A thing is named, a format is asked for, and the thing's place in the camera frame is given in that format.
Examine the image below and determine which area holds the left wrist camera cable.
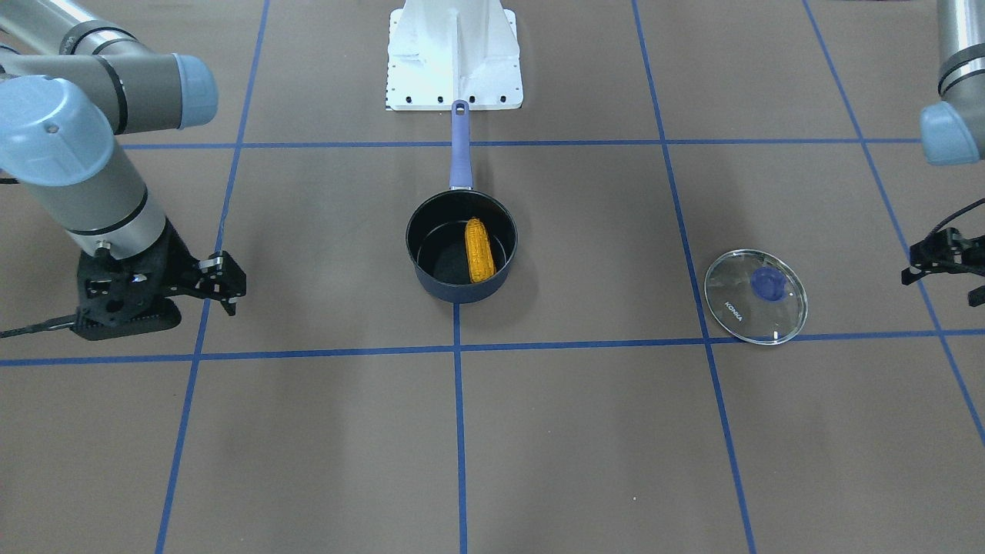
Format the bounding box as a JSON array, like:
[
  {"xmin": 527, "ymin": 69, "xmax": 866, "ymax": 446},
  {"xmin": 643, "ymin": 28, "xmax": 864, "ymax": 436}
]
[{"xmin": 930, "ymin": 196, "xmax": 985, "ymax": 235}]

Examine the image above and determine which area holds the glass lid with blue knob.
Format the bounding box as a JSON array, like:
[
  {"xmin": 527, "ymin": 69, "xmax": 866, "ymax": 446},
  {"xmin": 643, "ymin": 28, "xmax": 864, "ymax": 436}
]
[{"xmin": 703, "ymin": 249, "xmax": 809, "ymax": 346}]

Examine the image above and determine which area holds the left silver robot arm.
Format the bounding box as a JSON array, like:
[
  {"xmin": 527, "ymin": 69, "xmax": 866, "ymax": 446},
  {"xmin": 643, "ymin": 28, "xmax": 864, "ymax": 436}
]
[{"xmin": 901, "ymin": 1, "xmax": 984, "ymax": 286}]

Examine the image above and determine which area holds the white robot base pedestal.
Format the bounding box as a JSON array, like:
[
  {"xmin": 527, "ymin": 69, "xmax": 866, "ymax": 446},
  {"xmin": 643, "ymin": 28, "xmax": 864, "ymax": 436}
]
[{"xmin": 385, "ymin": 1, "xmax": 524, "ymax": 112}]

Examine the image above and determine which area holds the yellow plastic corn cob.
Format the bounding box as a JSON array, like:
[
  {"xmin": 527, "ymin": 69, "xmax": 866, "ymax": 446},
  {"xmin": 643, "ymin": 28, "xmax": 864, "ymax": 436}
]
[{"xmin": 464, "ymin": 217, "xmax": 496, "ymax": 284}]

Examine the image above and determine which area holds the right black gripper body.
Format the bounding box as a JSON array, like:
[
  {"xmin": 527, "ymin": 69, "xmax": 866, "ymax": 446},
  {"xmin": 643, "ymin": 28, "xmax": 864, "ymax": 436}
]
[{"xmin": 71, "ymin": 221, "xmax": 202, "ymax": 341}]

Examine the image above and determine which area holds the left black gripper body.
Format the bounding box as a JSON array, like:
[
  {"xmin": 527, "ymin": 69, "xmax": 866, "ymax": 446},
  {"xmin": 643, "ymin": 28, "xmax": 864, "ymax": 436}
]
[{"xmin": 954, "ymin": 235, "xmax": 984, "ymax": 277}]

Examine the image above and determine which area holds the brown table mat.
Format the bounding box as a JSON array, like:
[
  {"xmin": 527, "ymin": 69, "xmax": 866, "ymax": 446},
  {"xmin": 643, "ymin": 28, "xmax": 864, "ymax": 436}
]
[{"xmin": 2, "ymin": 1, "xmax": 984, "ymax": 553}]

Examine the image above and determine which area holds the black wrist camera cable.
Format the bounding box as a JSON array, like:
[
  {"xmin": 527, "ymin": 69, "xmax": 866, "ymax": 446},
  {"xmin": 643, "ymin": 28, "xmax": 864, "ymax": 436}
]
[{"xmin": 0, "ymin": 312, "xmax": 82, "ymax": 341}]

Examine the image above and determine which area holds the blue saucepan with handle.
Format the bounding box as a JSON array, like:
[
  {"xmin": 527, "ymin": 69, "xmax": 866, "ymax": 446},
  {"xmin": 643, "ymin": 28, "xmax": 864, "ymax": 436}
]
[{"xmin": 405, "ymin": 99, "xmax": 519, "ymax": 304}]

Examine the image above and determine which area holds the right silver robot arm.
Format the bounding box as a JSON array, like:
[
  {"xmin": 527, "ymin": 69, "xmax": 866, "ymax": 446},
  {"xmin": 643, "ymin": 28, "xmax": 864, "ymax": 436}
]
[{"xmin": 1, "ymin": 1, "xmax": 247, "ymax": 341}]

